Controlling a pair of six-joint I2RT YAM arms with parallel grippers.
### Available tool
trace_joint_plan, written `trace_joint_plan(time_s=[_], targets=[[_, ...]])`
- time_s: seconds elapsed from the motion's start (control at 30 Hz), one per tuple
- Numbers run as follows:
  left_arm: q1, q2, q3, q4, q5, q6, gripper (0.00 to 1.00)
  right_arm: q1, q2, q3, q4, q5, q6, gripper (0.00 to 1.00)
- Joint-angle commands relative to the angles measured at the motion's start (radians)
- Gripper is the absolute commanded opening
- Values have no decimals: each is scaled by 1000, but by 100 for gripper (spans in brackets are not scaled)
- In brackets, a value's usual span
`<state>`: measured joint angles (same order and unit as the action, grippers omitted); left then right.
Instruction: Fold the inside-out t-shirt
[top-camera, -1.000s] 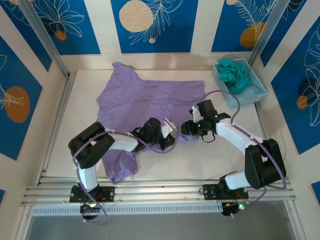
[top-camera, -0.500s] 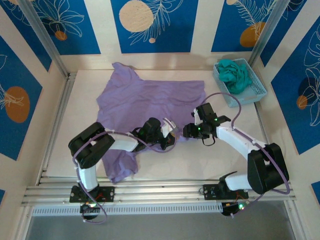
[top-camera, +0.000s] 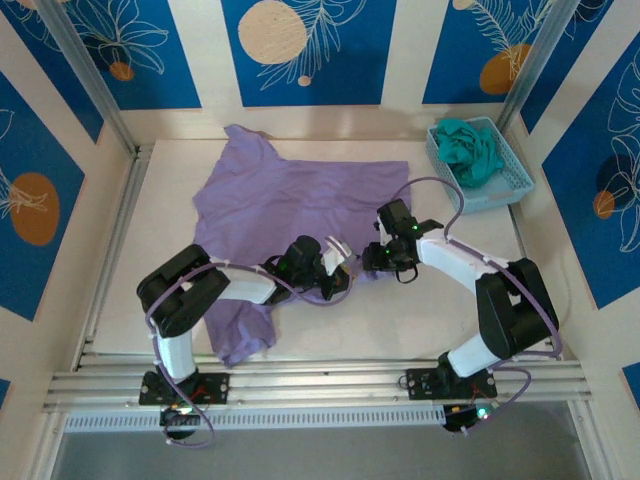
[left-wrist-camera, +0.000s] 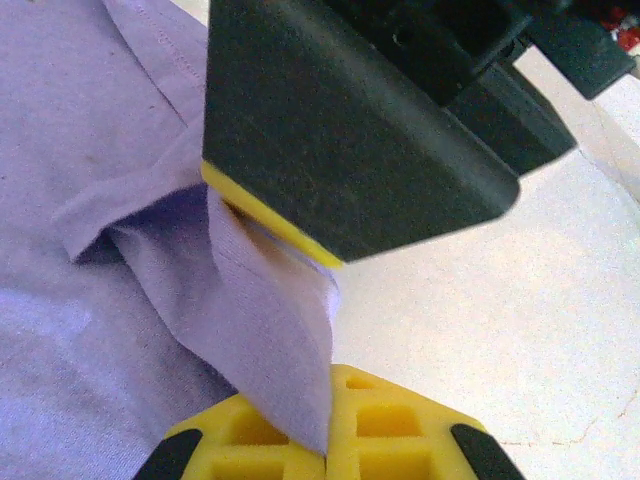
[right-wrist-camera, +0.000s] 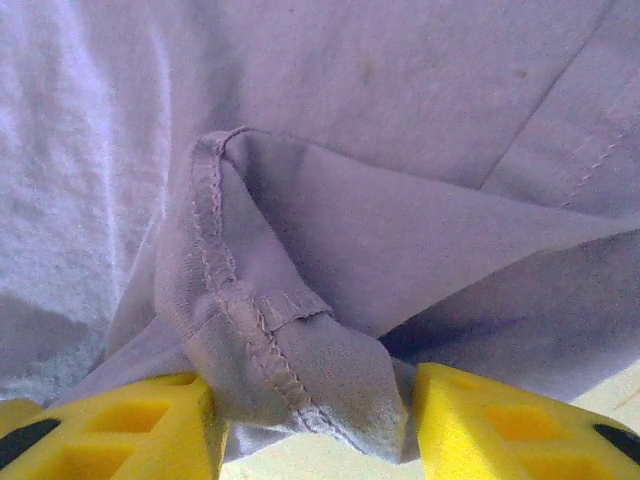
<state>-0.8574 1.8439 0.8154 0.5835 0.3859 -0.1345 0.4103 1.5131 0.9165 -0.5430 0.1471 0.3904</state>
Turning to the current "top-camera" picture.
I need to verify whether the purple t-shirt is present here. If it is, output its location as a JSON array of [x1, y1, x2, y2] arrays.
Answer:
[[192, 124, 414, 369]]

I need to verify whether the light blue perforated basket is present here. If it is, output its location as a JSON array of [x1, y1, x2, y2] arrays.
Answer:
[[426, 117, 535, 216]]

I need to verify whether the teal t-shirt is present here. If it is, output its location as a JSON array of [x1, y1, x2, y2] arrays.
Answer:
[[432, 118, 504, 190]]

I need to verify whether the black controller board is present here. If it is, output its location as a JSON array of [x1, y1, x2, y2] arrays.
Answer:
[[159, 405, 204, 441], [442, 402, 501, 434]]

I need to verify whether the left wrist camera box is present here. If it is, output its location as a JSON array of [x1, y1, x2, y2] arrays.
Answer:
[[322, 236, 352, 275]]

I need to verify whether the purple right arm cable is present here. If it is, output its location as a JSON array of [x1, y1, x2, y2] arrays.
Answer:
[[390, 177, 564, 436]]

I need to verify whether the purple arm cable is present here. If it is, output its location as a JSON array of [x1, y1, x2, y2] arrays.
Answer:
[[144, 239, 357, 449], [390, 177, 564, 436]]

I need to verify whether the aluminium mounting rail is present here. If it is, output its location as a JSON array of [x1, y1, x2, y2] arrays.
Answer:
[[42, 357, 594, 412]]

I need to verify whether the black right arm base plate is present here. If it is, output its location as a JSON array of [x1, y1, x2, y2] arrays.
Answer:
[[405, 367, 499, 401]]

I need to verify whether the aluminium side rail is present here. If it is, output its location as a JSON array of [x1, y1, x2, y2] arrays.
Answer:
[[74, 144, 154, 371], [504, 199, 564, 361]]

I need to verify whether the white slotted cable duct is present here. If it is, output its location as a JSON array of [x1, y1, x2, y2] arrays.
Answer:
[[62, 404, 449, 434]]

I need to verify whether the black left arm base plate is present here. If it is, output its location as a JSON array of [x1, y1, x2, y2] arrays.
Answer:
[[138, 372, 231, 406]]

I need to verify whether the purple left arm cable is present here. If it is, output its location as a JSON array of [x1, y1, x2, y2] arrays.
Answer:
[[144, 239, 357, 449]]

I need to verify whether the aluminium frame post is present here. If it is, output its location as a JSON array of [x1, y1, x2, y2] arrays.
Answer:
[[37, 0, 139, 156], [489, 0, 576, 146]]

